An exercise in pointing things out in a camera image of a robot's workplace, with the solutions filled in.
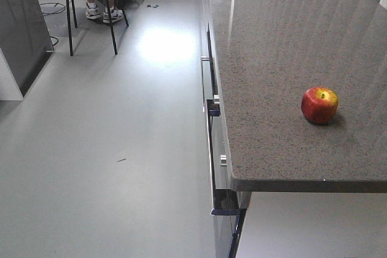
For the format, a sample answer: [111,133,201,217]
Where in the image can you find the red yellow apple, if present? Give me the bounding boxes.
[301,87,339,124]

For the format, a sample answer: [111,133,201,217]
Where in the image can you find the grey speckled kitchen counter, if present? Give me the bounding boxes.
[209,0,386,257]

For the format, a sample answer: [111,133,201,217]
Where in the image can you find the seated person's legs and sneakers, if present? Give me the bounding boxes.
[85,0,123,24]

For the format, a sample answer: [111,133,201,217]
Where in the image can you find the dark grey cabinet panel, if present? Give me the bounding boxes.
[1,0,53,101]

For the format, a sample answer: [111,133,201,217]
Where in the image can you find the grey cable on floor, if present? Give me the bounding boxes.
[39,1,67,17]

